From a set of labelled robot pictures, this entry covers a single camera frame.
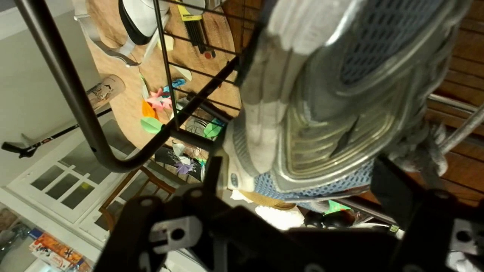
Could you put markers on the yellow black hand tool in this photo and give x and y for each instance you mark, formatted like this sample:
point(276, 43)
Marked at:
point(191, 12)

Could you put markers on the green origami figure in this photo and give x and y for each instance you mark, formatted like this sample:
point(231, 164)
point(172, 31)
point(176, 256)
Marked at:
point(213, 130)
point(152, 124)
point(337, 206)

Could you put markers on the colourful printed box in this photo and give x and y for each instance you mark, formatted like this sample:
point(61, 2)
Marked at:
point(55, 250)

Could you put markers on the brown wooden chair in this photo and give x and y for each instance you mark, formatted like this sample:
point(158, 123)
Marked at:
point(152, 177)

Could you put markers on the blue origami figure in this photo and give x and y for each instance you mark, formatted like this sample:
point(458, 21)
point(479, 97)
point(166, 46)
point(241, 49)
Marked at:
point(179, 82)

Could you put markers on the black metal shoe rack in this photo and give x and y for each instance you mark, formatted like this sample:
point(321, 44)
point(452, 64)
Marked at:
point(61, 76)

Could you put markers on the white glass-door cabinet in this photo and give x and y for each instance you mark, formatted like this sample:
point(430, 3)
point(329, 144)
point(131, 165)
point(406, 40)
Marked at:
point(36, 201)

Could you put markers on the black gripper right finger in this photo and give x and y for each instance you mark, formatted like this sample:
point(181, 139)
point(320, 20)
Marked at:
point(399, 197)

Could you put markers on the black tripod pole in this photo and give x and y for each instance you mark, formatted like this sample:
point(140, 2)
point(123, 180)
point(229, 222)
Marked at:
point(13, 147)

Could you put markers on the large tan curved wooden board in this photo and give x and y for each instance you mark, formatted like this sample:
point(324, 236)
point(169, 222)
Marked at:
point(146, 70)

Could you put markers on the grey blue mesh sneaker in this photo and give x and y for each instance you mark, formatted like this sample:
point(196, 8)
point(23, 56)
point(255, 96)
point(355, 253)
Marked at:
point(327, 126)

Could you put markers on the pink origami figure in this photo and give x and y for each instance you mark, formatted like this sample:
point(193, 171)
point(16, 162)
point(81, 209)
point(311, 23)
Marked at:
point(161, 102)

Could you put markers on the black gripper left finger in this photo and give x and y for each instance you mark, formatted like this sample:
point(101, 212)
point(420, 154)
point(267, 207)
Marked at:
point(213, 176)

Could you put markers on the white rounded plastic object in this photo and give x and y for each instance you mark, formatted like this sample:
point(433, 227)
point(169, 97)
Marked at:
point(144, 15)

